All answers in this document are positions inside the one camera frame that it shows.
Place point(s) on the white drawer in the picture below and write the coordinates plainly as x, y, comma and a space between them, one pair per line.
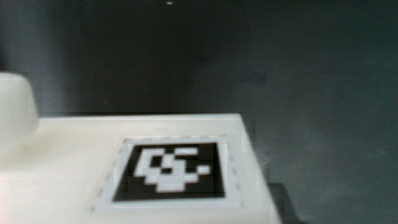
125, 169

